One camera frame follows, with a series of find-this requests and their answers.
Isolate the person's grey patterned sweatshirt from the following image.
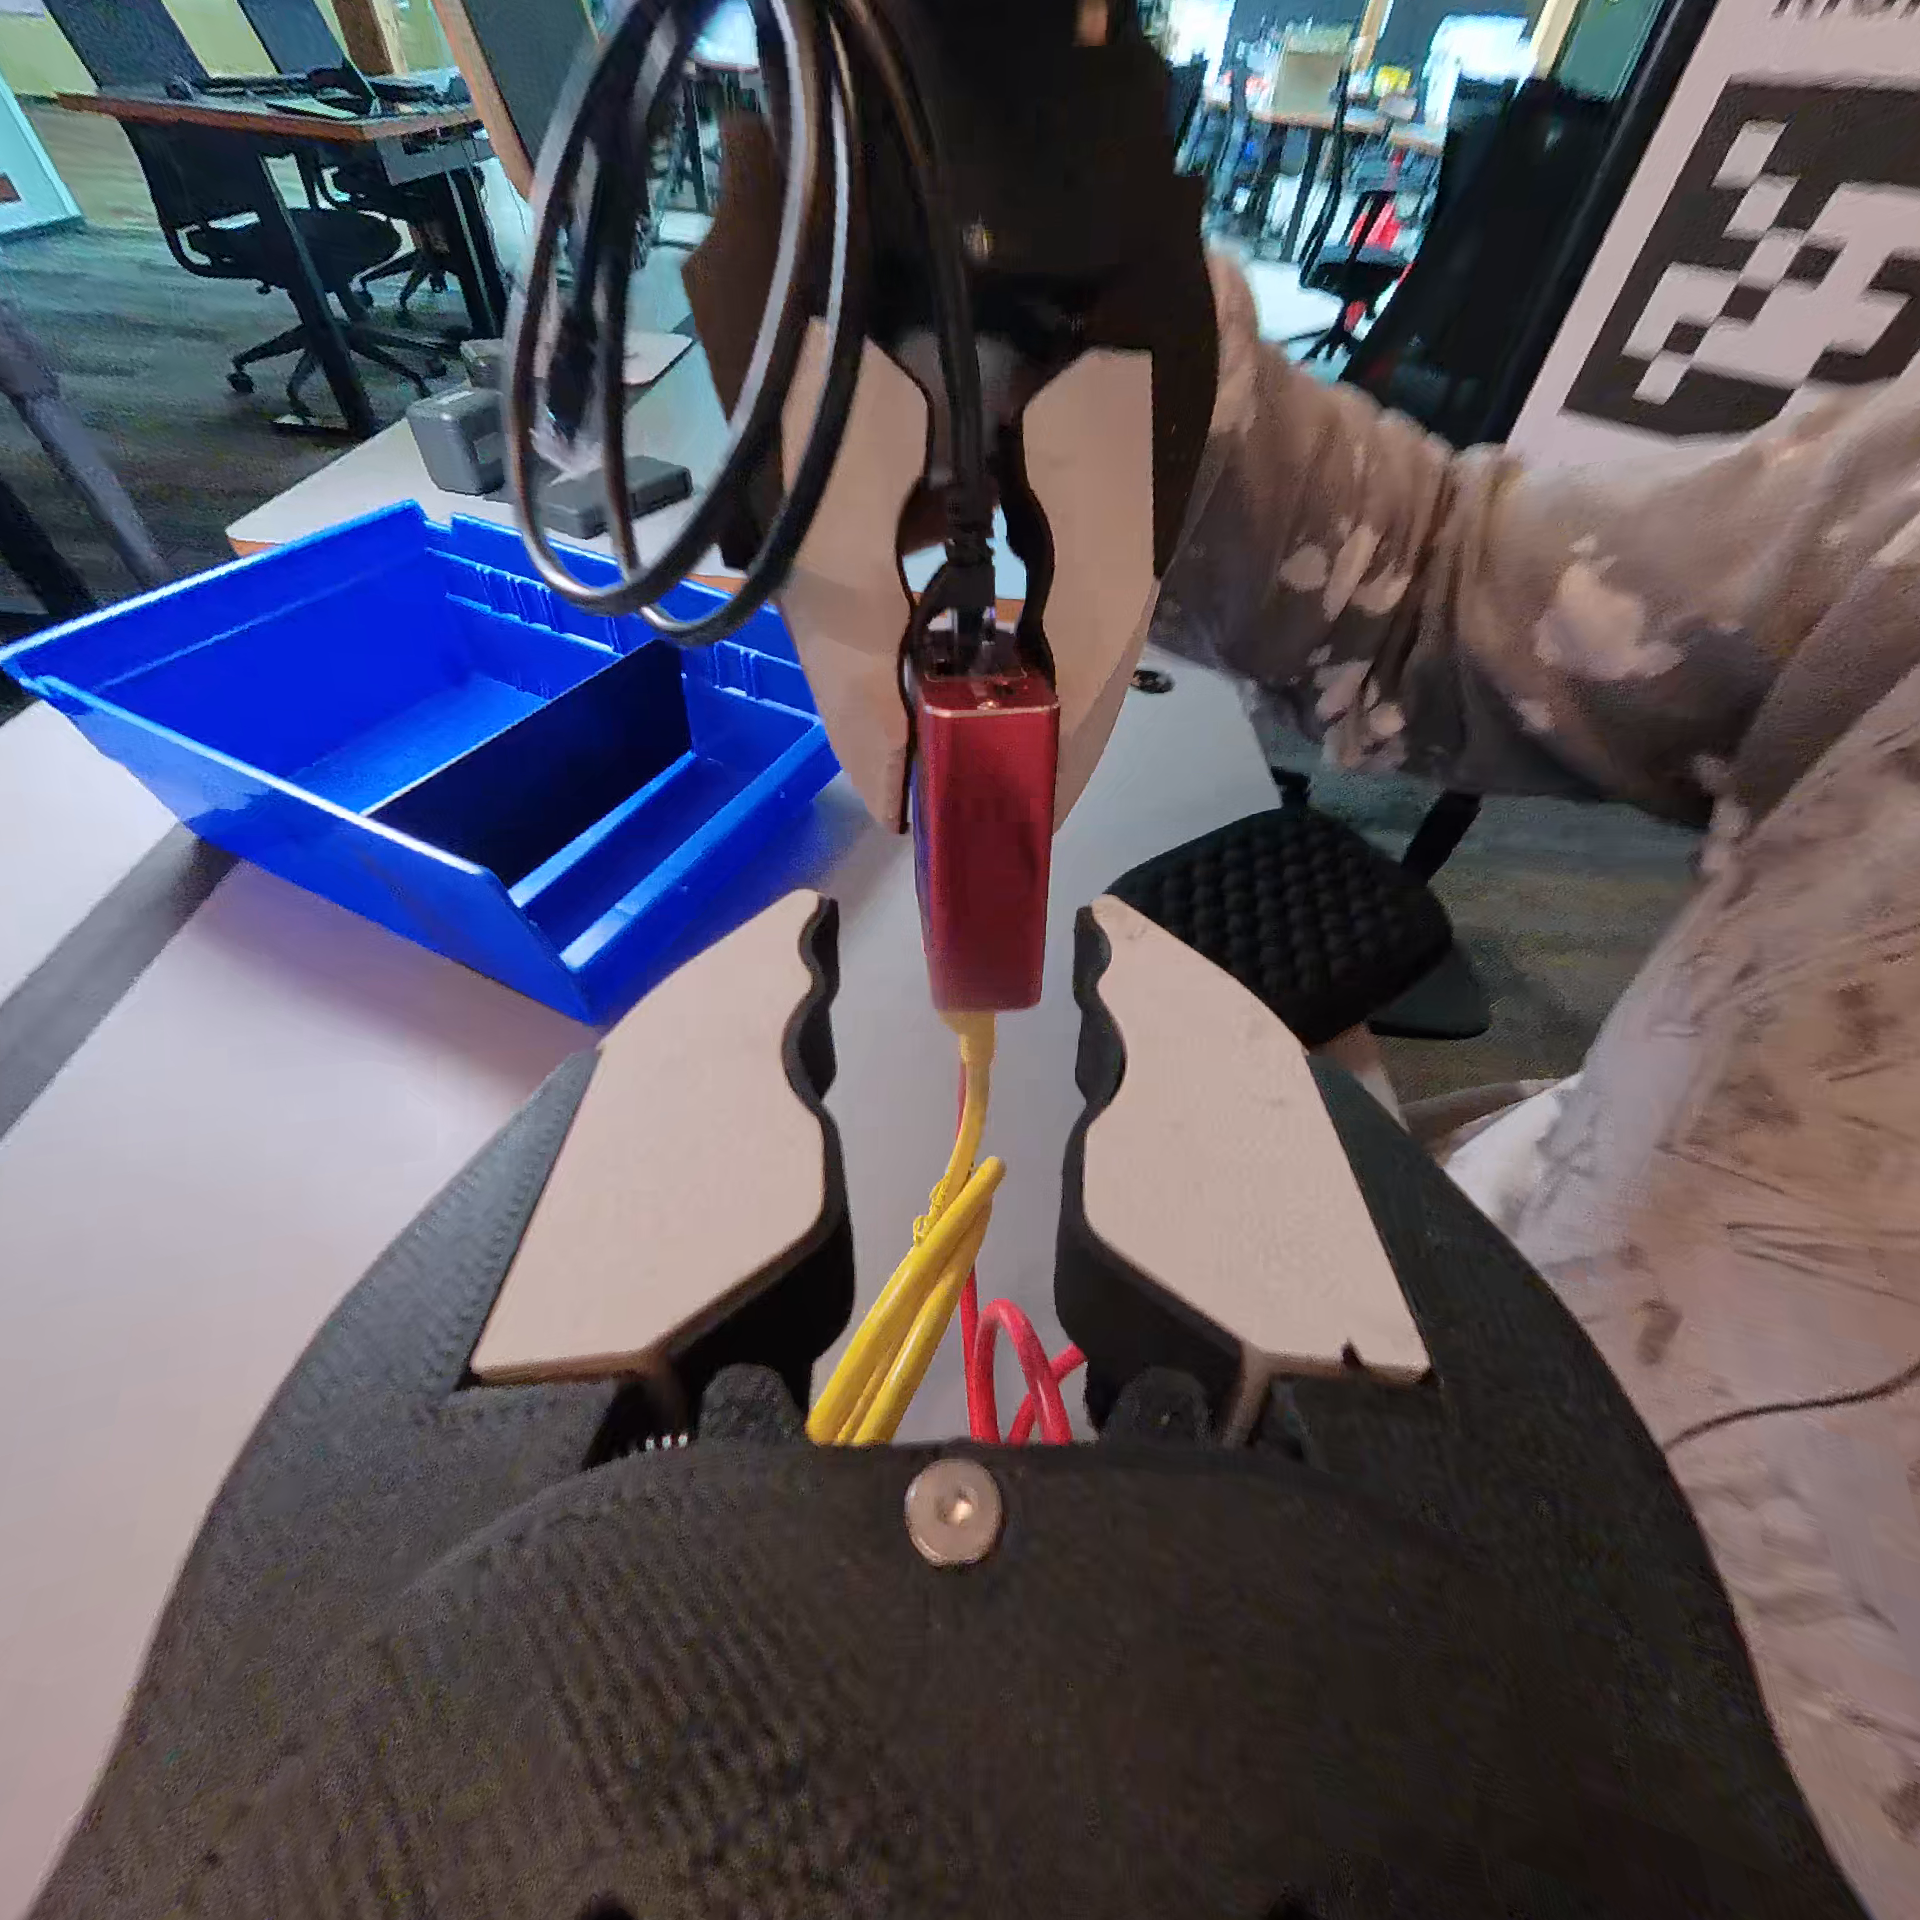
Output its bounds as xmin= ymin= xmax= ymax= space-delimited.
xmin=1400 ymin=569 xmax=1920 ymax=1920

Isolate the blue plastic bin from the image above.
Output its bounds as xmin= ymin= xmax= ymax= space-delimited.
xmin=0 ymin=501 xmax=845 ymax=1028

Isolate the red cable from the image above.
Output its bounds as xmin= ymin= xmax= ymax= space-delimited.
xmin=953 ymin=1259 xmax=1092 ymax=1448

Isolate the small grey device box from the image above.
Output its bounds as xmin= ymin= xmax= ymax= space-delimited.
xmin=405 ymin=382 xmax=514 ymax=501

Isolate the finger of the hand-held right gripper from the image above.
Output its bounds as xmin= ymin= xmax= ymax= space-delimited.
xmin=1024 ymin=344 xmax=1166 ymax=829
xmin=776 ymin=305 xmax=920 ymax=836

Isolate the red metal ethernet adapter box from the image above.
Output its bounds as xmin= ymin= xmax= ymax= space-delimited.
xmin=910 ymin=630 xmax=1064 ymax=1016

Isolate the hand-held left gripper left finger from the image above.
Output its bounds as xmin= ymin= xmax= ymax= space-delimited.
xmin=468 ymin=888 xmax=845 ymax=1385

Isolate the black mesh office chair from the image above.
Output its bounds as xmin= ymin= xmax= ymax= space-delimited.
xmin=1105 ymin=806 xmax=1496 ymax=1051

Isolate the thin black cord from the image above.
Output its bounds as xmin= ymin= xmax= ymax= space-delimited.
xmin=1657 ymin=1358 xmax=1920 ymax=1461

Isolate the wooden top office desk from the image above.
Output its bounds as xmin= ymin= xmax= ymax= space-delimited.
xmin=57 ymin=67 xmax=511 ymax=436

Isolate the yellow ethernet cable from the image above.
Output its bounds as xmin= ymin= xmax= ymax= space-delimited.
xmin=805 ymin=1013 xmax=1009 ymax=1448

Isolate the black white marker sign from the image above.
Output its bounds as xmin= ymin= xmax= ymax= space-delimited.
xmin=1500 ymin=0 xmax=1920 ymax=484

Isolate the black bin divider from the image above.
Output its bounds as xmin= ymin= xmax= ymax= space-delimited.
xmin=367 ymin=643 xmax=698 ymax=886

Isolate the black ethernet cable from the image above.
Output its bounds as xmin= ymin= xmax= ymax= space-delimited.
xmin=498 ymin=0 xmax=1038 ymax=677

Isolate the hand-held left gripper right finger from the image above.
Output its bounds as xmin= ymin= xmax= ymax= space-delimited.
xmin=1069 ymin=894 xmax=1430 ymax=1385

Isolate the black flat device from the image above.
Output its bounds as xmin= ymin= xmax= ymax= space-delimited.
xmin=533 ymin=455 xmax=694 ymax=542

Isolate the person's right forearm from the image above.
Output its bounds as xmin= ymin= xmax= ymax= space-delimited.
xmin=1154 ymin=246 xmax=1920 ymax=829

